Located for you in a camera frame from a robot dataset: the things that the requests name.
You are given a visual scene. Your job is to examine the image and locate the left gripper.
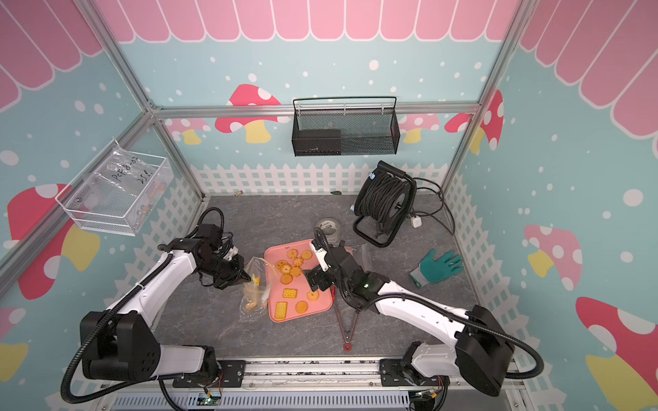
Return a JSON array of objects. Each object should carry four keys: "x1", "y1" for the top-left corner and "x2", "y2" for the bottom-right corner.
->
[{"x1": 197, "y1": 253, "x2": 251, "y2": 289}]

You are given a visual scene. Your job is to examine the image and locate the clear resealable bag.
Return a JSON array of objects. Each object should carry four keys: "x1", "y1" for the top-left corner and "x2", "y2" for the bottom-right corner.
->
[{"x1": 239, "y1": 257, "x2": 272, "y2": 321}]

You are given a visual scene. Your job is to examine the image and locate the red metal tongs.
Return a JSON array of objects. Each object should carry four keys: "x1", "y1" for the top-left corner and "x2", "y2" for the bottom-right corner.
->
[{"x1": 332, "y1": 297, "x2": 360, "y2": 353}]

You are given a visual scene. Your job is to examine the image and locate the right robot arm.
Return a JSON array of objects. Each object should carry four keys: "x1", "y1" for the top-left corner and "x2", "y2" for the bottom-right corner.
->
[{"x1": 304, "y1": 228, "x2": 545, "y2": 397}]

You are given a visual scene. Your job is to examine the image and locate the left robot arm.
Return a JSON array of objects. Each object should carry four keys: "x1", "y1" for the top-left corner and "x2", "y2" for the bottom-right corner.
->
[{"x1": 60, "y1": 207, "x2": 250, "y2": 409}]

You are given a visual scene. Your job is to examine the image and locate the small clear zip bag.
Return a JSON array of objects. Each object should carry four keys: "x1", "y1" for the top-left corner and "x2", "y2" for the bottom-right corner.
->
[{"x1": 344, "y1": 243, "x2": 373, "y2": 272}]

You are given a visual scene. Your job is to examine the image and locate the clear tape roll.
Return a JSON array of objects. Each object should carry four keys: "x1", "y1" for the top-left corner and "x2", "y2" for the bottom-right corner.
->
[{"x1": 316, "y1": 217, "x2": 341, "y2": 247}]

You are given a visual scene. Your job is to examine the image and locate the round cookie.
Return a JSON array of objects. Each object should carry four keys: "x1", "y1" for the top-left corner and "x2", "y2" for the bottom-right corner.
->
[{"x1": 295, "y1": 301, "x2": 308, "y2": 314}]

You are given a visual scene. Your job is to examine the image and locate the pink plastic tray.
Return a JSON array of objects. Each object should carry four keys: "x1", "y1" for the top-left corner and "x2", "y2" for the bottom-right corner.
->
[{"x1": 264, "y1": 240, "x2": 333, "y2": 323}]

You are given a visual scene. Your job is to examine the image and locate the rectangular cracker cookie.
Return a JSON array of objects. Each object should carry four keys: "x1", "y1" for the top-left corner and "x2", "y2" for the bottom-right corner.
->
[{"x1": 274, "y1": 301, "x2": 288, "y2": 321}]

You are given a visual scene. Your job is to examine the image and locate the white power plug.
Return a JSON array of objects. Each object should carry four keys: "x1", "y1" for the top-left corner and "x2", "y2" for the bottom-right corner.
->
[{"x1": 411, "y1": 216, "x2": 423, "y2": 229}]

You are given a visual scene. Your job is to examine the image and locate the green rubber glove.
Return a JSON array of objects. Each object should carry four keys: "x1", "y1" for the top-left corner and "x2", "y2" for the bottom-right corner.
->
[{"x1": 409, "y1": 249, "x2": 464, "y2": 289}]

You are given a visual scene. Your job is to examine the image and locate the black cable reel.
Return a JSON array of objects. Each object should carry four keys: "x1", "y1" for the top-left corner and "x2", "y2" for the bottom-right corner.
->
[{"x1": 352, "y1": 161, "x2": 417, "y2": 248}]

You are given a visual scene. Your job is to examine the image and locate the clear wire wall basket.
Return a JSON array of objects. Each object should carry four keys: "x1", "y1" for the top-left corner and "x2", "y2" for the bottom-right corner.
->
[{"x1": 55, "y1": 140, "x2": 174, "y2": 236}]

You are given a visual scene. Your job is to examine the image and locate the black mesh wall basket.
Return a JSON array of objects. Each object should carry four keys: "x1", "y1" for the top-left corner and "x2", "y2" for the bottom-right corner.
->
[{"x1": 291, "y1": 96, "x2": 400, "y2": 157}]

